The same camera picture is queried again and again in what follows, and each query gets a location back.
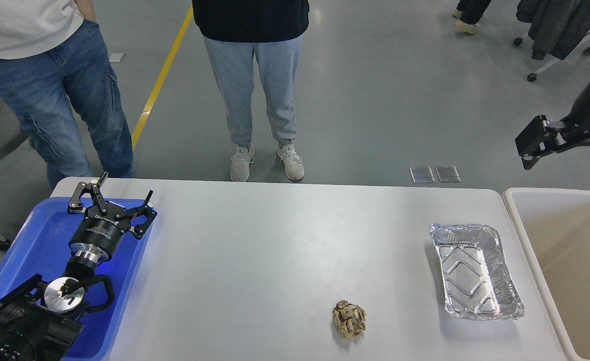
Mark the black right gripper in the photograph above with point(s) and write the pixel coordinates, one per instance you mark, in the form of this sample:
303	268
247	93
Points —
542	137

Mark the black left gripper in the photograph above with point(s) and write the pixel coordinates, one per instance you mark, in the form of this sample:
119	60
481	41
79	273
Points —
100	231

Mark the aluminium foil tray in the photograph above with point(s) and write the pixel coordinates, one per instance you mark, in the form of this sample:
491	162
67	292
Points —
476	281

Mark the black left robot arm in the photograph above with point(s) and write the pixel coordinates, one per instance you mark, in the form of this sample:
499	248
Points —
67	276

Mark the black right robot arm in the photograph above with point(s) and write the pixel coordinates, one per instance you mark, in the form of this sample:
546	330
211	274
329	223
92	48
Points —
579	110

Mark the blue plastic tray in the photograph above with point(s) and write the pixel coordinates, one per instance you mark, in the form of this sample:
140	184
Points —
41	247

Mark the beige plastic bin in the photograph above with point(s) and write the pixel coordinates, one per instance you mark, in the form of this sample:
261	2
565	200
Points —
554	228

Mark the chair with dark jacket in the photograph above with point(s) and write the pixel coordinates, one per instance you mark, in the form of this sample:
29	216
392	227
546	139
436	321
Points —
556	29

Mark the right metal floor plate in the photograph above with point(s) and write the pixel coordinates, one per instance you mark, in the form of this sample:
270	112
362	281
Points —
448	174

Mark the metal floor plate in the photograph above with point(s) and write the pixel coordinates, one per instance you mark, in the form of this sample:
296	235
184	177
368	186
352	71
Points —
422	174
448	174

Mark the left metal floor plate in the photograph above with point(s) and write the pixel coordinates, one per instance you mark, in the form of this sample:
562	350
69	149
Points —
422	174

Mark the small white floor plate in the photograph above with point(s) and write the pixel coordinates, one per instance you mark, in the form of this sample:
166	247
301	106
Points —
116	57

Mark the person in blue jeans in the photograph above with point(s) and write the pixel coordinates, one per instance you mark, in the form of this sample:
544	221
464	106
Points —
54	66

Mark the person with beige shoes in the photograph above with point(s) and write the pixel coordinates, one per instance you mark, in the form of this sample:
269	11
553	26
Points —
468	15

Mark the person in grey sweatpants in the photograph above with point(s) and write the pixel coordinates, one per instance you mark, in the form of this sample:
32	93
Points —
242	37

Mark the crumpled brown paper ball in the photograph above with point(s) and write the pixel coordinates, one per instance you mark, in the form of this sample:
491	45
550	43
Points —
349	319

